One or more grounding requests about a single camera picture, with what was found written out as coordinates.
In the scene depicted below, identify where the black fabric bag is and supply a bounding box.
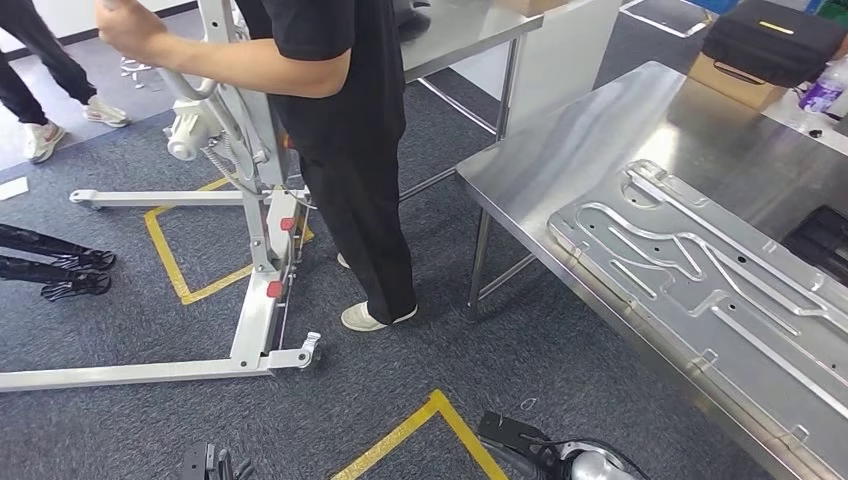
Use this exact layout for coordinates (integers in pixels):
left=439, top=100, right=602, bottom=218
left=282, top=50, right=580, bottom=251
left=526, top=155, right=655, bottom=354
left=700, top=0, right=848, bottom=89

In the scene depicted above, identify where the stamped sheet metal panel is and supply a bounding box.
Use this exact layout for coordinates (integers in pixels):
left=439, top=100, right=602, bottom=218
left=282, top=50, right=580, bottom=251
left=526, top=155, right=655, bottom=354
left=547, top=158, right=848, bottom=480

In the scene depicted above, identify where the black robot left foot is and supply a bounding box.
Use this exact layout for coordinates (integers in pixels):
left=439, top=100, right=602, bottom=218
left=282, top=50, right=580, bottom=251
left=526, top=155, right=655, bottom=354
left=182, top=442, right=256, bottom=480

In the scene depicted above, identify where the person's hand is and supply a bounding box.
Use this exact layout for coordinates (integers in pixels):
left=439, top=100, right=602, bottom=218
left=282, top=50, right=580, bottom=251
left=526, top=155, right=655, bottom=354
left=94, top=0, right=168, bottom=66

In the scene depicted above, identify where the white mobile hoist frame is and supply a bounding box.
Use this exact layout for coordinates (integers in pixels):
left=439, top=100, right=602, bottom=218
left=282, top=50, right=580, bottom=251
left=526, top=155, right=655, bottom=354
left=0, top=0, right=324, bottom=393

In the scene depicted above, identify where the clear plastic bottle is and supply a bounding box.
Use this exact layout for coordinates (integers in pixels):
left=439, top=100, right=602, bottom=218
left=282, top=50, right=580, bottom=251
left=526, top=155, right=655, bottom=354
left=798, top=56, right=848, bottom=115

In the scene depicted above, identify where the person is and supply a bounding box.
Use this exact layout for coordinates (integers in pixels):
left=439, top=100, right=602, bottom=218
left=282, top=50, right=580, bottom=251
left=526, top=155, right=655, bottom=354
left=94, top=0, right=420, bottom=334
left=0, top=0, right=131, bottom=165

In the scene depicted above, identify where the brown cardboard box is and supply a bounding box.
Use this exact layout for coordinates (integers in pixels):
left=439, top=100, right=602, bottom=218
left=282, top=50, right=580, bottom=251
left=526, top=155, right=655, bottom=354
left=495, top=0, right=572, bottom=19
left=687, top=52, right=788, bottom=113

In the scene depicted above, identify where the black robot leg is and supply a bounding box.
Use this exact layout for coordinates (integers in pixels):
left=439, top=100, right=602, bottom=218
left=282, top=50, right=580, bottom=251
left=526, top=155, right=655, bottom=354
left=0, top=254, right=113, bottom=303
left=0, top=223, right=118, bottom=272

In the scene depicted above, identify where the white flat board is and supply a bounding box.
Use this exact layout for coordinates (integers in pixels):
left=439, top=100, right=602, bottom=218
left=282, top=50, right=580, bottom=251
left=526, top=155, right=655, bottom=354
left=450, top=0, right=623, bottom=138

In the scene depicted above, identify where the stainless steel workbench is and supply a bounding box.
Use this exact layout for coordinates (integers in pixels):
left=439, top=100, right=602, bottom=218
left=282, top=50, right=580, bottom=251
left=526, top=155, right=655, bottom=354
left=455, top=60, right=848, bottom=480

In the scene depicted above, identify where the stainless steel table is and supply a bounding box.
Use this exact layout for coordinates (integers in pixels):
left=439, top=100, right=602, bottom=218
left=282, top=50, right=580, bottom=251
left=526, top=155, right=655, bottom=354
left=396, top=0, right=546, bottom=203

